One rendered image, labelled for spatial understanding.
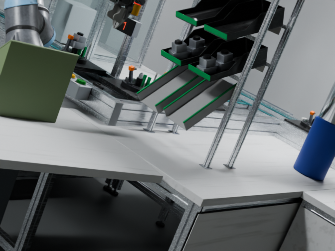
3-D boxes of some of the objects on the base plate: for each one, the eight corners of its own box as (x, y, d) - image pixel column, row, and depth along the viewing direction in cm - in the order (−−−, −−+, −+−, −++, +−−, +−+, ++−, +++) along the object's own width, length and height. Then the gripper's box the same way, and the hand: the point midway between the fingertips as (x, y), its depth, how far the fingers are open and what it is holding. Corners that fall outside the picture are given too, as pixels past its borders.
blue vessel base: (314, 181, 288) (339, 128, 282) (287, 165, 297) (310, 114, 290) (328, 180, 300) (353, 130, 294) (302, 165, 309) (325, 116, 303)
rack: (206, 169, 240) (290, -31, 222) (142, 128, 261) (214, -57, 243) (235, 169, 257) (316, -18, 238) (173, 130, 278) (243, -44, 259)
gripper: (113, -32, 235) (95, 21, 240) (129, -25, 230) (110, 29, 235) (129, -27, 242) (110, 25, 247) (145, -20, 237) (125, 33, 242)
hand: (116, 25), depth 243 cm, fingers closed
